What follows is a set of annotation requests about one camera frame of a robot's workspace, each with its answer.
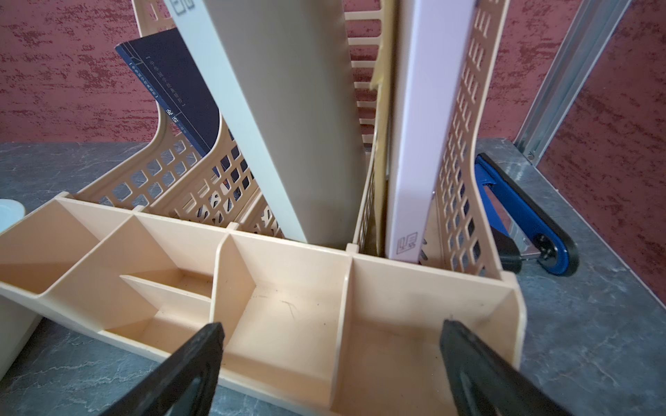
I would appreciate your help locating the pale pink file folder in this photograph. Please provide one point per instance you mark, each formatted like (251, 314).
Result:
(430, 47)

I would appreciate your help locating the beige file folder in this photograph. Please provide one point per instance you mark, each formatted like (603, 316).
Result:
(280, 74)

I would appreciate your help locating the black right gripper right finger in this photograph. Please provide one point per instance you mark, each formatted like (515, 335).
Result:
(483, 383)

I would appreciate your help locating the dark blue booklet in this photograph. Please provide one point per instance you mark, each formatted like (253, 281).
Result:
(163, 63)

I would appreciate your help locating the yellow paper envelope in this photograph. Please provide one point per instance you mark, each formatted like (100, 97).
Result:
(382, 82)

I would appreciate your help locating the right aluminium corner post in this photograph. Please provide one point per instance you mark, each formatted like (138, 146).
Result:
(590, 31)

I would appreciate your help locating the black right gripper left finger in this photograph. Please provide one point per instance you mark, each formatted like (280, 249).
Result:
(184, 384)

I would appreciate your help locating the beige plastic desk organizer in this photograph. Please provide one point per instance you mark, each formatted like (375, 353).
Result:
(309, 328)

